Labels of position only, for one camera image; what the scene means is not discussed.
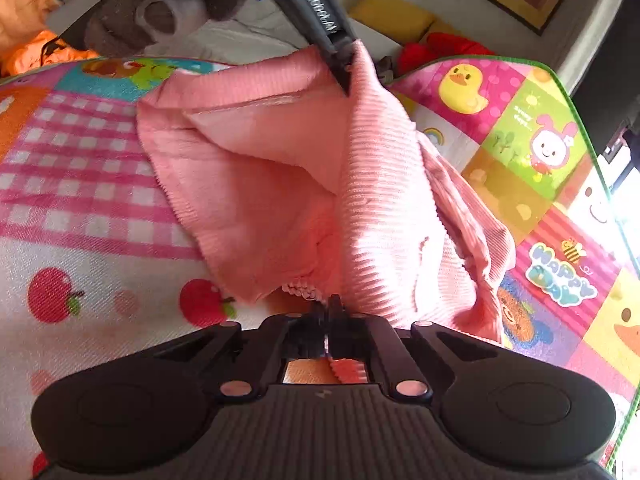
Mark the orange cloth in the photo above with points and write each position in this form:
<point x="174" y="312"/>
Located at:
<point x="27" y="15"/>

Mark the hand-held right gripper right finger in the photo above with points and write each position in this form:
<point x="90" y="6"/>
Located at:
<point x="345" y="334"/>

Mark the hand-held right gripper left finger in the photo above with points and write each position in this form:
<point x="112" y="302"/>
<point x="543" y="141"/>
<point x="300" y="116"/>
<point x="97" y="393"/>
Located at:
<point x="309" y="336"/>

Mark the dark furniture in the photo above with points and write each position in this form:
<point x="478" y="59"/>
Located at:
<point x="607" y="60"/>

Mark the yellow cushion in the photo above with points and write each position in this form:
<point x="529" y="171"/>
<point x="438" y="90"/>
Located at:
<point x="390" y="12"/>

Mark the brown and white plush toy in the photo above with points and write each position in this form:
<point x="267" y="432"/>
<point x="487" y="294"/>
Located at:
<point x="150" y="17"/>

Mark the colourful printed play mat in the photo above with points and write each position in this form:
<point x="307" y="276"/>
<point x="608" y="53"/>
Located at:
<point x="85" y="185"/>

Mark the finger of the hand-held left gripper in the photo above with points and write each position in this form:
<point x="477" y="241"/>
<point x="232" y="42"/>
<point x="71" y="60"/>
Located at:
<point x="345" y="67"/>

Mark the pink ribbed garment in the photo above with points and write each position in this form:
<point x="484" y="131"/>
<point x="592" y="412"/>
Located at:
<point x="280" y="175"/>

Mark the red plush toy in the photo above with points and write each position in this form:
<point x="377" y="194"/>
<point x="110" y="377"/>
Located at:
<point x="440" y="50"/>

